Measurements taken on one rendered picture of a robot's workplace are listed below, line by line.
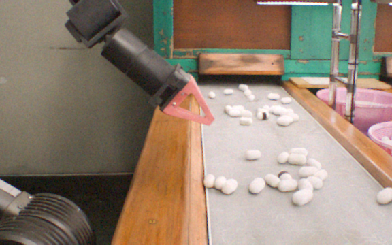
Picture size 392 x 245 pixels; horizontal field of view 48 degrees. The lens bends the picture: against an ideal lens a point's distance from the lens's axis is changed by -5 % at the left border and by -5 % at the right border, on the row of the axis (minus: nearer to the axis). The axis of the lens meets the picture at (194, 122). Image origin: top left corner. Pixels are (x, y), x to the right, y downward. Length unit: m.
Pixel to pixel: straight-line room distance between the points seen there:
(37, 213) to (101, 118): 1.93
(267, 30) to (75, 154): 1.36
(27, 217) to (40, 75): 1.97
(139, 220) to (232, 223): 0.13
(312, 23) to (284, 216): 1.11
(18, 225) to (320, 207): 0.43
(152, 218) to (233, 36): 1.13
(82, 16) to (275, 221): 0.41
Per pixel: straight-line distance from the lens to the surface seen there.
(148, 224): 0.58
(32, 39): 2.48
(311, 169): 0.81
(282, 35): 1.67
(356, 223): 0.67
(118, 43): 0.69
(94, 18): 0.70
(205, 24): 1.64
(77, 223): 0.59
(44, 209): 0.58
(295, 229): 0.64
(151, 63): 0.69
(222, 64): 1.59
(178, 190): 0.68
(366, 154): 0.89
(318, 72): 1.70
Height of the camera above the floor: 1.03
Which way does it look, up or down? 15 degrees down
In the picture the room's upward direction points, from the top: straight up
